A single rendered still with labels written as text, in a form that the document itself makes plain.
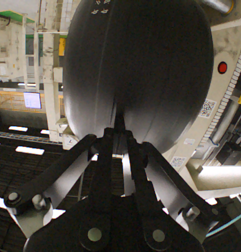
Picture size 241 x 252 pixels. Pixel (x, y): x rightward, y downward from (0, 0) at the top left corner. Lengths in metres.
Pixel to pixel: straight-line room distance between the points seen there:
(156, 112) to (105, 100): 0.09
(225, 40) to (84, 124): 0.51
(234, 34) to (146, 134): 0.47
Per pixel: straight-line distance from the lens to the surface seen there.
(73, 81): 0.20
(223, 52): 0.52
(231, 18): 0.45
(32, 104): 4.56
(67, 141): 0.90
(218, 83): 0.52
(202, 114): 0.53
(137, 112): 0.20
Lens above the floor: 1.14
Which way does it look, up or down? 29 degrees up
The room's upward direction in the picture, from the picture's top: 168 degrees counter-clockwise
